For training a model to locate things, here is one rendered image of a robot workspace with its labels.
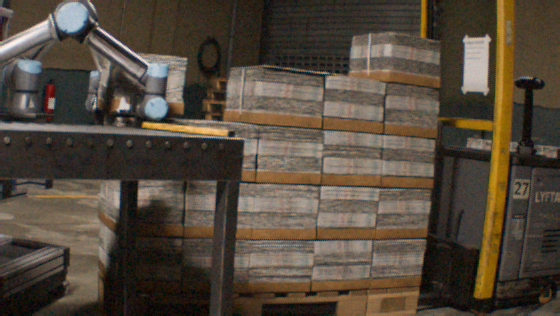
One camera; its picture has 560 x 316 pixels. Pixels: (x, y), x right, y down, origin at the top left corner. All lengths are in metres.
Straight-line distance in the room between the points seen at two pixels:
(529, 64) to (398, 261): 6.43
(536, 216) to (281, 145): 1.41
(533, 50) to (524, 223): 6.05
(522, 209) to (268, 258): 1.31
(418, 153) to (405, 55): 0.44
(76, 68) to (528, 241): 7.75
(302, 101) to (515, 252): 1.35
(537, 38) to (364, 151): 6.54
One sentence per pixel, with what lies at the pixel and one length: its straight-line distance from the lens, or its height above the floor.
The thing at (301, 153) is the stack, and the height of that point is 0.73.
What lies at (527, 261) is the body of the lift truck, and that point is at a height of 0.26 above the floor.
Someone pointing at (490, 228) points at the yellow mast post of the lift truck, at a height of 0.44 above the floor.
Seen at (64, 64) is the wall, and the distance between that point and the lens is 10.34.
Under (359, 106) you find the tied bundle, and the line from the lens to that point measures 3.32.
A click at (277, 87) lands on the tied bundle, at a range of 3.16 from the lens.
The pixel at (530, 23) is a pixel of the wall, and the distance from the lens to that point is 9.75.
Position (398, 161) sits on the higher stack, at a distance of 3.44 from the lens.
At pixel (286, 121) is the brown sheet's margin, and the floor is 0.85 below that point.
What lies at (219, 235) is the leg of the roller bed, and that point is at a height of 0.52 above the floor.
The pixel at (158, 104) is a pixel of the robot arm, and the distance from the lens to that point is 2.60.
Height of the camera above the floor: 0.87
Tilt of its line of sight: 3 degrees down
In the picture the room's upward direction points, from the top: 5 degrees clockwise
